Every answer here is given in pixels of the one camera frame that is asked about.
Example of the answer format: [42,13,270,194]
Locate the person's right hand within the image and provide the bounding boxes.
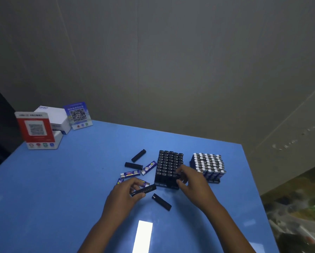
[175,164,224,217]

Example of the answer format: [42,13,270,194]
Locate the person's left hand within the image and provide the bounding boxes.
[100,177,148,225]

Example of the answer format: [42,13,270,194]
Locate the black grid tray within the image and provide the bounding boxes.
[189,153,226,184]
[154,150,185,190]

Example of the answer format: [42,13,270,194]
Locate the black white-printed lighter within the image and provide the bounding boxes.
[130,183,157,197]

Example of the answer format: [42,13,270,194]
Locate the row of blue lighters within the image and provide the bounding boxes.
[190,153,226,181]

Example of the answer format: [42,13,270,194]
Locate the black slim lighter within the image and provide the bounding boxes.
[151,193,172,212]
[131,149,147,163]
[124,162,144,170]

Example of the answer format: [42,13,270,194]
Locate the row of black lighters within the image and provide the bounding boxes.
[155,150,184,189]

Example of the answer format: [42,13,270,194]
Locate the blue code sign stand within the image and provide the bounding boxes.
[63,102,93,130]

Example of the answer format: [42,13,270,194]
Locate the crumpled clear plastic bags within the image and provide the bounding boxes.
[265,187,315,253]

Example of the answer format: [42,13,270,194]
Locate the white cardboard box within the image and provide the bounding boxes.
[34,105,72,135]

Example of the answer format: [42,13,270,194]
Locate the red code sign stand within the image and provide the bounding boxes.
[14,111,64,150]

